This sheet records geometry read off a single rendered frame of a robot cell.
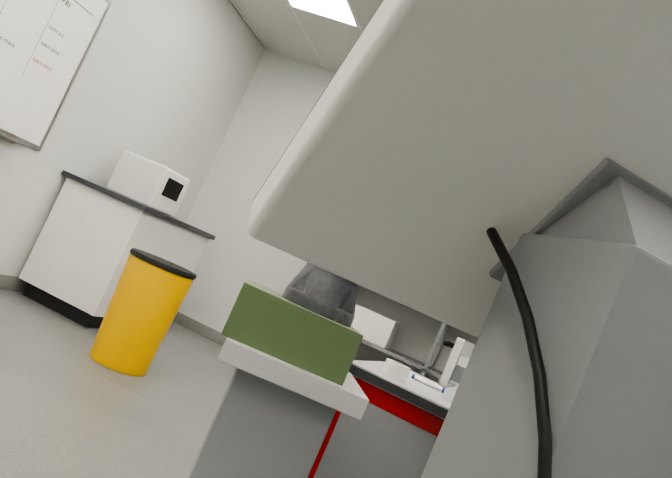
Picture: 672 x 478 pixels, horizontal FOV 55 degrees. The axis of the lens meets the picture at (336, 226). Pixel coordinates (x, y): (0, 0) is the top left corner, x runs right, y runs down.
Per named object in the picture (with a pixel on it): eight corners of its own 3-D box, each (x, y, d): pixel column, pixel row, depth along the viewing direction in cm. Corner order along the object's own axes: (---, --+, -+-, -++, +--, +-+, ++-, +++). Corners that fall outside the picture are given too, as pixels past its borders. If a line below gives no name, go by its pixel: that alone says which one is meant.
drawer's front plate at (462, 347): (437, 385, 137) (457, 336, 138) (451, 382, 165) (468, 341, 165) (445, 388, 137) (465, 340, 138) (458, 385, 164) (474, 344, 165)
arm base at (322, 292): (280, 297, 123) (301, 249, 124) (283, 295, 138) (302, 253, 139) (352, 329, 123) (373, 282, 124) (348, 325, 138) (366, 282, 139)
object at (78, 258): (5, 289, 444) (83, 128, 455) (101, 301, 554) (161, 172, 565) (88, 332, 424) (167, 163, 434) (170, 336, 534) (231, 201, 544)
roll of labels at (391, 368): (405, 381, 178) (410, 367, 179) (405, 384, 172) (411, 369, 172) (381, 370, 179) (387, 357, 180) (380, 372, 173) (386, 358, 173)
